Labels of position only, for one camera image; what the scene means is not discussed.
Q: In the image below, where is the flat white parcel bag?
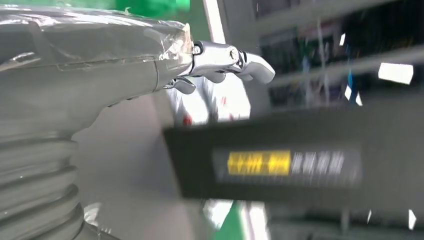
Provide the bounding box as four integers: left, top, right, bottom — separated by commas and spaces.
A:
205, 72, 252, 122

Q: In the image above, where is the green plastic crate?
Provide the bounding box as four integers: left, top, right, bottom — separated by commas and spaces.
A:
114, 0, 191, 19

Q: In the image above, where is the black inbound scanner machine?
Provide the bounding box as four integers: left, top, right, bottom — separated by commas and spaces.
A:
71, 89, 424, 240

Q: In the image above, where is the glass partition grey frame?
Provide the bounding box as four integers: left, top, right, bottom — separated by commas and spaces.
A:
228, 0, 424, 112

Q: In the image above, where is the green conveyor belt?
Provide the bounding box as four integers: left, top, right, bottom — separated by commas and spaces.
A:
213, 200, 271, 240

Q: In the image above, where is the white parcel bag QR label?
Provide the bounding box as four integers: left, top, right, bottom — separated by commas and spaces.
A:
167, 82, 213, 127

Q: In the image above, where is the ruler label sticker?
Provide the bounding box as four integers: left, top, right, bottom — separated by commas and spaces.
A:
211, 147, 363, 187

